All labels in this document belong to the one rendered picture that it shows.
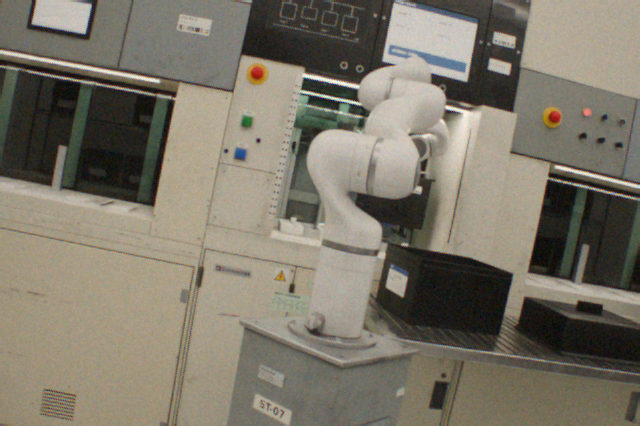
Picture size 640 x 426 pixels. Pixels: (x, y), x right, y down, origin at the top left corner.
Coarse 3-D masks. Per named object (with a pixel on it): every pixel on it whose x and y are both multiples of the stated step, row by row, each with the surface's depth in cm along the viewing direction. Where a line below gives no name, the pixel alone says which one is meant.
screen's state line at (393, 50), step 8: (392, 48) 207; (400, 48) 208; (400, 56) 208; (408, 56) 208; (424, 56) 209; (432, 56) 209; (432, 64) 209; (440, 64) 209; (448, 64) 210; (456, 64) 210; (464, 64) 210; (464, 72) 210
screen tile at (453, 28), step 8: (440, 24) 208; (448, 24) 209; (456, 24) 209; (440, 32) 209; (448, 32) 209; (456, 32) 209; (440, 40) 209; (464, 40) 210; (432, 48) 209; (440, 48) 209; (448, 48) 209; (456, 48) 210; (464, 48) 210; (464, 56) 210
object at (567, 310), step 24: (528, 312) 186; (552, 312) 173; (576, 312) 175; (600, 312) 180; (552, 336) 170; (576, 336) 165; (600, 336) 166; (624, 336) 167; (600, 360) 166; (624, 360) 167
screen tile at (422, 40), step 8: (400, 8) 207; (400, 16) 207; (408, 16) 207; (416, 16) 208; (416, 24) 208; (424, 24) 208; (392, 32) 207; (400, 32) 207; (408, 32) 208; (424, 32) 208; (392, 40) 207; (400, 40) 208; (408, 40) 208; (416, 40) 208; (424, 40) 208
